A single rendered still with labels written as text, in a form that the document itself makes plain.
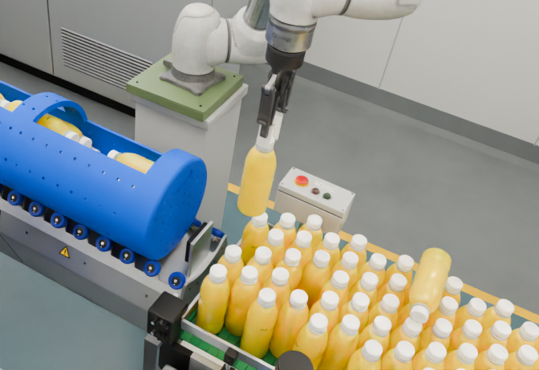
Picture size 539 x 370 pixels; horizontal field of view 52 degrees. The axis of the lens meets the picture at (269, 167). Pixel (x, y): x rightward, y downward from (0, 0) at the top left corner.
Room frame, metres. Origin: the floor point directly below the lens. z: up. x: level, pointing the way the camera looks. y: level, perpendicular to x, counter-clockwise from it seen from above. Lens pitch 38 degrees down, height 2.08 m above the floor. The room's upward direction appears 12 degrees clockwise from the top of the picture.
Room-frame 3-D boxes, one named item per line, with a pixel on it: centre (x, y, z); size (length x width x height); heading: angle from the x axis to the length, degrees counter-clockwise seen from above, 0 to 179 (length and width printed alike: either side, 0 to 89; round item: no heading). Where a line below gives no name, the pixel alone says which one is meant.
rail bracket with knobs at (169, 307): (0.80, 0.16, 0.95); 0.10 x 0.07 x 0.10; 162
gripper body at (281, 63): (0.98, 0.02, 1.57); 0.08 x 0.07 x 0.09; 163
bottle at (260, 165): (0.98, 0.02, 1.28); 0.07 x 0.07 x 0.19
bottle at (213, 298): (0.84, 0.06, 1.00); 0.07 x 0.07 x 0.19
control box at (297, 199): (1.21, -0.15, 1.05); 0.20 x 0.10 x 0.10; 72
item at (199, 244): (1.00, 0.14, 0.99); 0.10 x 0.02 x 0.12; 162
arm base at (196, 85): (1.77, 0.36, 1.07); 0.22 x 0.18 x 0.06; 67
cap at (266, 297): (0.80, -0.06, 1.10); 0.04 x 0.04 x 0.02
